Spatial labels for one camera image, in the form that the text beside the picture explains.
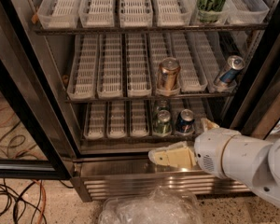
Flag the top wire shelf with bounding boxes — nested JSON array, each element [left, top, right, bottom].
[[34, 23, 268, 35]]

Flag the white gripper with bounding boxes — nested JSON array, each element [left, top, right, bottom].
[[148, 118, 241, 179]]

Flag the blue silver can middle shelf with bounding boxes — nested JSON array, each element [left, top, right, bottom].
[[214, 55, 245, 87]]

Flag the orange cable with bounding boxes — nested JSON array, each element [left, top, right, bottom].
[[31, 179, 48, 224]]

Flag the copper can middle shelf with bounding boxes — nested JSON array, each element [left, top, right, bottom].
[[157, 57, 181, 91]]

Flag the black cables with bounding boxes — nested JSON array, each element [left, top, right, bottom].
[[0, 178, 48, 224]]

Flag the wire shelf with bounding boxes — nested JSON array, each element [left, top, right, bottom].
[[80, 133, 200, 145], [34, 23, 268, 35], [64, 91, 236, 104]]

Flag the glass fridge door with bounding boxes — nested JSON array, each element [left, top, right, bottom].
[[0, 0, 80, 179], [220, 0, 280, 139]]

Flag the tall green can top shelf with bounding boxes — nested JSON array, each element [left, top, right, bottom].
[[196, 0, 226, 23]]

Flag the dark blue can bottom shelf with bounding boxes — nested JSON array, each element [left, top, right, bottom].
[[175, 109, 195, 134]]

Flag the green can front bottom shelf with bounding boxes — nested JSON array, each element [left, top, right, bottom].
[[153, 110, 172, 137]]

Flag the green can rear bottom shelf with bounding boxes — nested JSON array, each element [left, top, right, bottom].
[[154, 100, 170, 114]]

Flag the bottom wire shelf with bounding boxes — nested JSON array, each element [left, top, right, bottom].
[[80, 133, 200, 145]]

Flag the clear plastic bag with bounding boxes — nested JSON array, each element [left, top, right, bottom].
[[98, 186, 203, 224]]

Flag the right glass fridge door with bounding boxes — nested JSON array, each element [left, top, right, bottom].
[[220, 0, 280, 139]]

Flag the left glass fridge door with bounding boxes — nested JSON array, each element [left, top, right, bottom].
[[0, 0, 80, 179]]

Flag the middle wire shelf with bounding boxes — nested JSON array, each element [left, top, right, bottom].
[[64, 91, 236, 104]]

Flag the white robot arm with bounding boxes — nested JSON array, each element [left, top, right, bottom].
[[148, 118, 280, 208]]

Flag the stainless fridge base grille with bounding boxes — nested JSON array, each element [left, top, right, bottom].
[[71, 153, 248, 202]]

